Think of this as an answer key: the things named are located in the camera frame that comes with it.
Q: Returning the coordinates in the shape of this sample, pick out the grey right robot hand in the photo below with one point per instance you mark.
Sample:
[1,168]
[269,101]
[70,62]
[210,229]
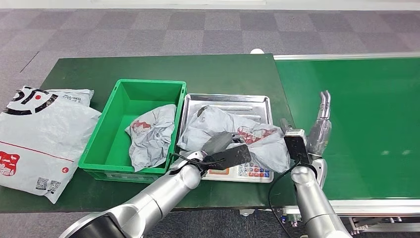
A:
[320,138]

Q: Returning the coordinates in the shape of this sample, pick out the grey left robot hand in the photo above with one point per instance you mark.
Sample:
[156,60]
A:
[216,141]

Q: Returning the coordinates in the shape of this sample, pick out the long grey parcel red print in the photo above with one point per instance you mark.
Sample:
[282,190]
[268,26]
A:
[213,121]

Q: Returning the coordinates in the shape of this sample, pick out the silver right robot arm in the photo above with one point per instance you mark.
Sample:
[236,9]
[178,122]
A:
[311,197]

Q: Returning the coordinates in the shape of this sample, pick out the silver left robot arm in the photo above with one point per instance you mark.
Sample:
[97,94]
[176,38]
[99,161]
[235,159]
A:
[154,200]

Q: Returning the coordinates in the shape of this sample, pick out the green conveyor belt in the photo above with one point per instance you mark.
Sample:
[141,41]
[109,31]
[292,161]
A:
[370,98]

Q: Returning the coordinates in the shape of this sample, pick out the white electronic scale steel tray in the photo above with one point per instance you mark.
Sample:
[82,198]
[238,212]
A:
[256,105]

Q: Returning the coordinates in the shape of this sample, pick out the green plastic crate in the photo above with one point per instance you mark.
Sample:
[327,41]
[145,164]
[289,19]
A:
[111,131]

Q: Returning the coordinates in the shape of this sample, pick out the large white mailer red print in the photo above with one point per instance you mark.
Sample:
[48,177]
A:
[39,148]

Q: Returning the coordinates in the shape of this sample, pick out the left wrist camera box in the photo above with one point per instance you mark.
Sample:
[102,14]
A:
[233,157]

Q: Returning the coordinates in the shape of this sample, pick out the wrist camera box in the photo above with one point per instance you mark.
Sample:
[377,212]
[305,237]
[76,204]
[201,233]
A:
[233,157]
[297,148]

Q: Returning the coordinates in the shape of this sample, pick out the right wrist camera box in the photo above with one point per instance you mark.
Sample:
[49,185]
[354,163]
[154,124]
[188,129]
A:
[297,148]

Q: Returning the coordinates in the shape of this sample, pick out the white bracket under table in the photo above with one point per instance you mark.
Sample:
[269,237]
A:
[246,212]

